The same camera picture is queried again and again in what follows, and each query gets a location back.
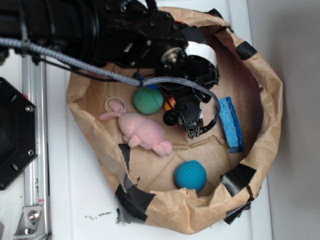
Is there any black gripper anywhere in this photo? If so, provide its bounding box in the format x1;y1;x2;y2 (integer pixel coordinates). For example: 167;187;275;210
162;84;213;139

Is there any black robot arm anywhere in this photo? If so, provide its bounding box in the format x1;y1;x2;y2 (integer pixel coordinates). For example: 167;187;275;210
0;0;220;139

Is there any green foam ball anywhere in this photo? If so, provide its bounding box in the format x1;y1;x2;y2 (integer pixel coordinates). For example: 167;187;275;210
133;87;164;115

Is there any blue sponge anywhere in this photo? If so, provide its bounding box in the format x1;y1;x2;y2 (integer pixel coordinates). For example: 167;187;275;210
219;96;244;153

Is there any pink plush bunny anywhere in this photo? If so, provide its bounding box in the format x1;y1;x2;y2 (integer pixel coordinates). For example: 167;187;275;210
99;96;173;157

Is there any blue foam ball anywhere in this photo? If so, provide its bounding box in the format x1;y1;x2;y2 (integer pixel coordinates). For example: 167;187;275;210
174;160;207;192

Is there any brown paper bag bin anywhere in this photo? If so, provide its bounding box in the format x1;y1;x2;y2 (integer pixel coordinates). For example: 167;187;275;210
66;7;283;234

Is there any white tray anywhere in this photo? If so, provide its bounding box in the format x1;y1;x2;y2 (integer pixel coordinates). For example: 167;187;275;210
44;0;273;240

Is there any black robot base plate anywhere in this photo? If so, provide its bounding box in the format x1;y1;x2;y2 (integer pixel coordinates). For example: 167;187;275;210
0;77;37;191

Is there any aluminium extrusion rail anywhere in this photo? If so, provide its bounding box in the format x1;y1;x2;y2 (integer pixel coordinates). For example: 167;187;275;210
13;53;52;240

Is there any grey braided cable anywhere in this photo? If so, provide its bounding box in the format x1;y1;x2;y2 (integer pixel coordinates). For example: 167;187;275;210
0;37;221;135

